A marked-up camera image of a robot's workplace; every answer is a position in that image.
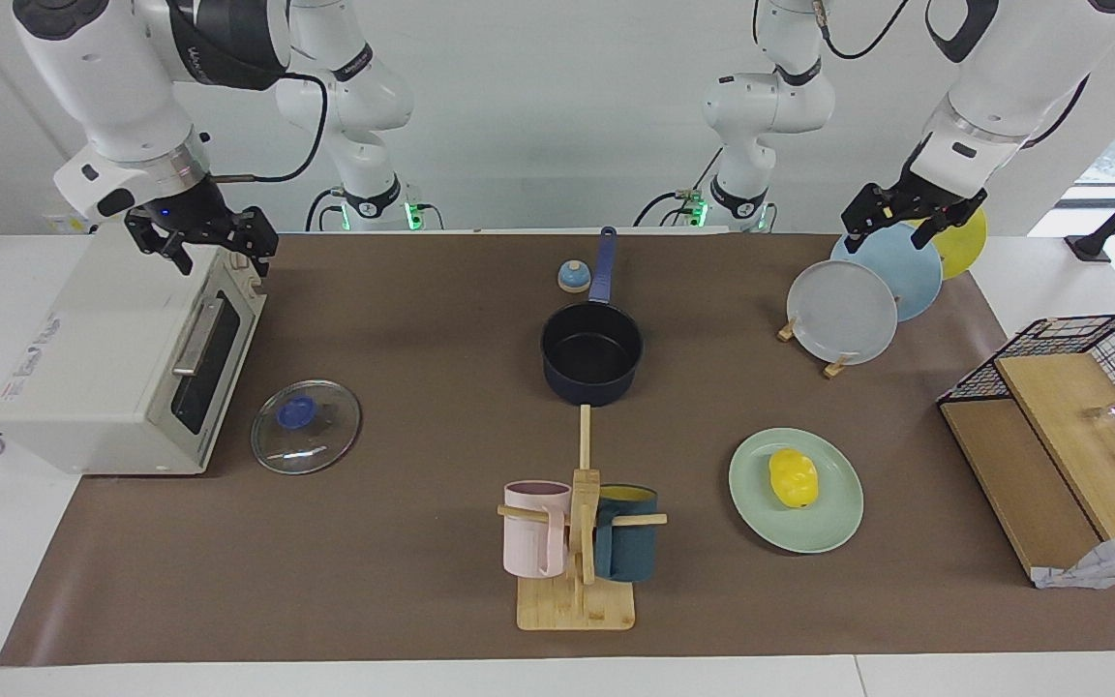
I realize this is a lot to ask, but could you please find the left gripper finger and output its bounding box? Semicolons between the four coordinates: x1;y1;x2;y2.
841;184;883;240
925;194;989;255

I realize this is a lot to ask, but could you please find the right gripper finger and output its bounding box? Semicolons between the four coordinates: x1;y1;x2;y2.
233;206;280;280
125;221;193;277

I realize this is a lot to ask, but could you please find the glass lid with blue knob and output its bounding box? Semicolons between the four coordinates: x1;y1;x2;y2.
250;379;363;476

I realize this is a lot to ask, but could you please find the yellow potato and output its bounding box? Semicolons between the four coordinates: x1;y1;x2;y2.
768;447;820;510

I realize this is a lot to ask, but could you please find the yellow plate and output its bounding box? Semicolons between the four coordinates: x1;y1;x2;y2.
906;206;989;282

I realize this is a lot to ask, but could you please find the light blue plate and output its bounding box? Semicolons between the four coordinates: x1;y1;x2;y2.
829;219;945;322

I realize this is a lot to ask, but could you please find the grey plate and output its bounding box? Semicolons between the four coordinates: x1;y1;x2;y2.
786;259;899;365

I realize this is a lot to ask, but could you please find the wooden plate rack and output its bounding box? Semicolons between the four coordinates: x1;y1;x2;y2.
776;315;854;379

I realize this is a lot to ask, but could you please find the pale green plate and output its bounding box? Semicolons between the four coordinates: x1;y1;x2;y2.
728;427;865;555

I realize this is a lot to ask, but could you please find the beige toaster oven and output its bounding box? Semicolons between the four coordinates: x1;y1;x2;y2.
0;232;268;476

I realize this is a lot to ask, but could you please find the brown table mat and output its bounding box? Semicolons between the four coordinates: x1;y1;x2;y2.
0;232;1115;667

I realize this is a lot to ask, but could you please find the white patterned paper sheet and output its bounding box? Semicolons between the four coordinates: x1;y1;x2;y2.
1032;526;1115;590

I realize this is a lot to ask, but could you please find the pink mug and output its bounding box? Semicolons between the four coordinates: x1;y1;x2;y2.
503;480;573;579

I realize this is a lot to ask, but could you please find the dark teal mug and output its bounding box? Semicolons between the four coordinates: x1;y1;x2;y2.
593;484;660;583

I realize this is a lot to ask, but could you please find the wooden mug tree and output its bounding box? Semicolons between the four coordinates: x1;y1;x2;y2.
497;405;668;632

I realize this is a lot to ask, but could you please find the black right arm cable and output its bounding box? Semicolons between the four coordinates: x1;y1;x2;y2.
214;73;328;185

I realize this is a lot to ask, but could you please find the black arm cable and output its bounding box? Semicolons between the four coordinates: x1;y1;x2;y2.
814;0;912;61
214;73;328;185

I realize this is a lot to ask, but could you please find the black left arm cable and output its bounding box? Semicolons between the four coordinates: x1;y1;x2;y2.
814;0;912;61

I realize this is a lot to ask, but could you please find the wooden shelf with wire basket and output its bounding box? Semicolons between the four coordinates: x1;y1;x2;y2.
937;312;1115;582

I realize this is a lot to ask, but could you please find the dark pot with purple handle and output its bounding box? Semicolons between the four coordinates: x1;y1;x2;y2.
540;227;645;407

